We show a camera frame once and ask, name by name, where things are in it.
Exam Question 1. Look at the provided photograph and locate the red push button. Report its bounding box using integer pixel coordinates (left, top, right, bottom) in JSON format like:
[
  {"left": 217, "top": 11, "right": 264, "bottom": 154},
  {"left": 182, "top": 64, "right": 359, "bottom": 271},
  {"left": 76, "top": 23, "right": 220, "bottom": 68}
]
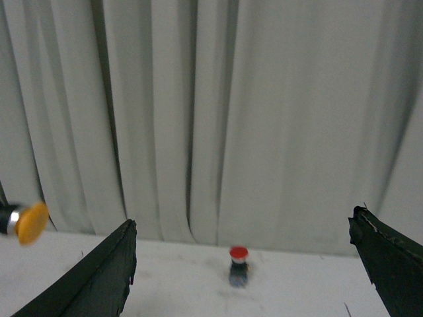
[{"left": 228, "top": 246, "right": 249, "bottom": 288}]

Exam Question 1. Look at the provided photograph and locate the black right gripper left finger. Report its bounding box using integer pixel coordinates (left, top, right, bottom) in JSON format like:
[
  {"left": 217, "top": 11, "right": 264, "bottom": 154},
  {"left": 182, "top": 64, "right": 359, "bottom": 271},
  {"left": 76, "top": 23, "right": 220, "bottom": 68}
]
[{"left": 14, "top": 220, "right": 137, "bottom": 316}]

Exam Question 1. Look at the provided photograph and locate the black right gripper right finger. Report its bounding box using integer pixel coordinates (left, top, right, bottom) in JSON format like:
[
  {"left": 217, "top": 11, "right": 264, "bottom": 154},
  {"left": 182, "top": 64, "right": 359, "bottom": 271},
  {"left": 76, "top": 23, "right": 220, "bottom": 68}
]
[{"left": 348, "top": 206, "right": 422, "bottom": 316}]

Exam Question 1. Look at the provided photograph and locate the yellow push button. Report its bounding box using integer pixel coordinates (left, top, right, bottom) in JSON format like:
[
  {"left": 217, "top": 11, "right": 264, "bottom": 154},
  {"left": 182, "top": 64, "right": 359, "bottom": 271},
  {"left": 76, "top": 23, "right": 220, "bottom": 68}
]
[{"left": 1, "top": 201, "right": 49, "bottom": 246}]

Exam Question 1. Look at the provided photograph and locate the white pleated curtain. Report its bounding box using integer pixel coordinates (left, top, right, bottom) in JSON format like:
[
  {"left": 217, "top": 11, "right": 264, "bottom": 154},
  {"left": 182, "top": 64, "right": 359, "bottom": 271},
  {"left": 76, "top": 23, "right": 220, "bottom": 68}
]
[{"left": 1, "top": 1, "right": 422, "bottom": 254}]

